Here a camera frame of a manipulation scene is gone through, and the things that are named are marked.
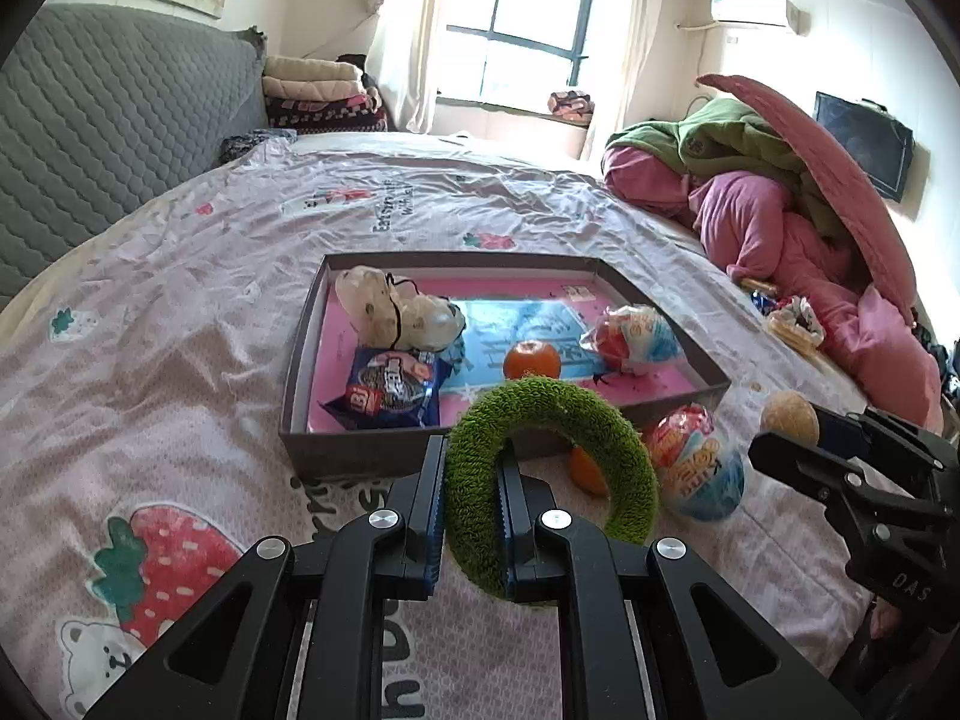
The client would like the grey shallow cardboard box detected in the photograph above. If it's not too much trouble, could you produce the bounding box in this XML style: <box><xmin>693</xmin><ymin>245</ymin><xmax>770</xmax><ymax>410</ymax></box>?
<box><xmin>280</xmin><ymin>250</ymin><xmax>731</xmax><ymax>479</ymax></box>

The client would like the red white egg toy packet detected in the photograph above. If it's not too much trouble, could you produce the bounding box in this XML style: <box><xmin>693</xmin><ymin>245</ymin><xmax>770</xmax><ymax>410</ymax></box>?
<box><xmin>579</xmin><ymin>305</ymin><xmax>686</xmax><ymax>377</ymax></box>

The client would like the blue white surprise egg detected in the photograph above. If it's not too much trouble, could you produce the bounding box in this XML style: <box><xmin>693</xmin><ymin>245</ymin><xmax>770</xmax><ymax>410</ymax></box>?
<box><xmin>644</xmin><ymin>403</ymin><xmax>745</xmax><ymax>523</ymax></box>

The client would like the window with dark frame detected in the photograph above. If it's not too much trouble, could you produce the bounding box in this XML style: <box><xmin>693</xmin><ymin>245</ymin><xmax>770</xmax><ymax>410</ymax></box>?
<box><xmin>438</xmin><ymin>0</ymin><xmax>594</xmax><ymax>112</ymax></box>

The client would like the blue Oreo cookie packet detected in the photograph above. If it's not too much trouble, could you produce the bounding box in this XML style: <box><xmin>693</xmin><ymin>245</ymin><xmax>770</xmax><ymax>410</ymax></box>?
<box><xmin>320</xmin><ymin>346</ymin><xmax>452</xmax><ymax>431</ymax></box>

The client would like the orange tangerine near box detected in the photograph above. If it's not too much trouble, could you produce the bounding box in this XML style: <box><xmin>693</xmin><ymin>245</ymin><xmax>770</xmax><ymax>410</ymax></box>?
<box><xmin>566</xmin><ymin>447</ymin><xmax>608</xmax><ymax>497</ymax></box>

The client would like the cream curtain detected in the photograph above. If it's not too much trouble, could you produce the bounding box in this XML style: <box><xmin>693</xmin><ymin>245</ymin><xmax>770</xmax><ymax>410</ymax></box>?
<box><xmin>366</xmin><ymin>0</ymin><xmax>444</xmax><ymax>135</ymax></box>
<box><xmin>581</xmin><ymin>0</ymin><xmax>664</xmax><ymax>167</ymax></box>

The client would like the pink crumpled quilt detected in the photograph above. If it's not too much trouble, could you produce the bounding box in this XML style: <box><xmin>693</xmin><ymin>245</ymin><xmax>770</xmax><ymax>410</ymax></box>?
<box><xmin>604</xmin><ymin>146</ymin><xmax>944</xmax><ymax>433</ymax></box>

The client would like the left cream curtain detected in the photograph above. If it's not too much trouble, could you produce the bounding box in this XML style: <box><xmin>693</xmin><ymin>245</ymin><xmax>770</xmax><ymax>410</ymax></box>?
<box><xmin>366</xmin><ymin>0</ymin><xmax>444</xmax><ymax>135</ymax></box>

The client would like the wall mounted black television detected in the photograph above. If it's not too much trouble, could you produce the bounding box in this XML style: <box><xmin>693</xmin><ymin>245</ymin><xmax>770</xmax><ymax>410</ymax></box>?
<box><xmin>814</xmin><ymin>91</ymin><xmax>914</xmax><ymax>203</ymax></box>

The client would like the right cream curtain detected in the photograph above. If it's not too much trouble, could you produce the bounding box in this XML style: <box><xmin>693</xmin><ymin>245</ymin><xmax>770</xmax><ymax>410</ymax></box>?
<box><xmin>581</xmin><ymin>0</ymin><xmax>664</xmax><ymax>167</ymax></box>

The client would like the green fuzzy ring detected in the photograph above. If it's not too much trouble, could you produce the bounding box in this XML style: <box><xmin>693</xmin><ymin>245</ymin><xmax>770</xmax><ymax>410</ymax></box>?
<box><xmin>442</xmin><ymin>375</ymin><xmax>662</xmax><ymax>603</ymax></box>

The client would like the pink strawberry bear bedsheet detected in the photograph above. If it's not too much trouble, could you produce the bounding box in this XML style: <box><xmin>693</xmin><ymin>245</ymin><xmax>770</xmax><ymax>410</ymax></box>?
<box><xmin>2</xmin><ymin>137</ymin><xmax>864</xmax><ymax>718</ymax></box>

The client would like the green crumpled blanket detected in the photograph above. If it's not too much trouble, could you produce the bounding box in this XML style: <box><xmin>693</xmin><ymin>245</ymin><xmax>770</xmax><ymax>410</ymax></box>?
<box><xmin>607</xmin><ymin>96</ymin><xmax>846</xmax><ymax>241</ymax></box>

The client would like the cream fabric scrunchie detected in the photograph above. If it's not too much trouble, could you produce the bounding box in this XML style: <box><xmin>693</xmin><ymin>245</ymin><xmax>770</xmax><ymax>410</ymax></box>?
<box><xmin>334</xmin><ymin>265</ymin><xmax>466</xmax><ymax>353</ymax></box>

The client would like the grey quilted headboard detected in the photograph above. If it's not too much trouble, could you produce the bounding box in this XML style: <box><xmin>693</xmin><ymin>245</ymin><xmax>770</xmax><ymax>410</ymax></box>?
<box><xmin>2</xmin><ymin>4</ymin><xmax>267</xmax><ymax>301</ymax></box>

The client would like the orange tangerine front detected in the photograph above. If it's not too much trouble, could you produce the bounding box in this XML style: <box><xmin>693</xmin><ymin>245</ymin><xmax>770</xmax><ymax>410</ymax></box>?
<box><xmin>503</xmin><ymin>340</ymin><xmax>563</xmax><ymax>380</ymax></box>

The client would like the dark patterned cloth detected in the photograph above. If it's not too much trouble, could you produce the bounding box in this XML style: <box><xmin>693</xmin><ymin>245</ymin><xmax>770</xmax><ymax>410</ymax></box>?
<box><xmin>218</xmin><ymin>128</ymin><xmax>298</xmax><ymax>166</ymax></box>

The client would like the orange tangerine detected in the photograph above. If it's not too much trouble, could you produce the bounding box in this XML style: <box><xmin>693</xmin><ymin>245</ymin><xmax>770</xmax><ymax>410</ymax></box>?
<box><xmin>503</xmin><ymin>340</ymin><xmax>563</xmax><ymax>380</ymax></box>
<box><xmin>566</xmin><ymin>447</ymin><xmax>608</xmax><ymax>497</ymax></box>

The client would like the snack wrappers pile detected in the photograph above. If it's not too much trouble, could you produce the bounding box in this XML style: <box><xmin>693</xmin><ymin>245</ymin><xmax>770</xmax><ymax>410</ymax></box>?
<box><xmin>739</xmin><ymin>278</ymin><xmax>827</xmax><ymax>356</ymax></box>

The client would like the beige walnut ball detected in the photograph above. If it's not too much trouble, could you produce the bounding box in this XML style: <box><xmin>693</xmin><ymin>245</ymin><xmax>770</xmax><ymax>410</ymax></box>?
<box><xmin>760</xmin><ymin>390</ymin><xmax>820</xmax><ymax>447</ymax></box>

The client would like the small bag on windowsill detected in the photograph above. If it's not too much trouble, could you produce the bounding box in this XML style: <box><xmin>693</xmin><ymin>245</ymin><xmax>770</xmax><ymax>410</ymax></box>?
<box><xmin>547</xmin><ymin>89</ymin><xmax>594</xmax><ymax>125</ymax></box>

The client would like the white air conditioner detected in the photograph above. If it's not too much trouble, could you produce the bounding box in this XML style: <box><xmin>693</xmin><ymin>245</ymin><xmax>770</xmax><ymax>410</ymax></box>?
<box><xmin>709</xmin><ymin>0</ymin><xmax>800</xmax><ymax>34</ymax></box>

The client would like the folded blankets stack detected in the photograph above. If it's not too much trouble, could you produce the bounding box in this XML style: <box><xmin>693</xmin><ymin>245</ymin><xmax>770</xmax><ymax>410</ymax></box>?
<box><xmin>262</xmin><ymin>55</ymin><xmax>392</xmax><ymax>135</ymax></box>

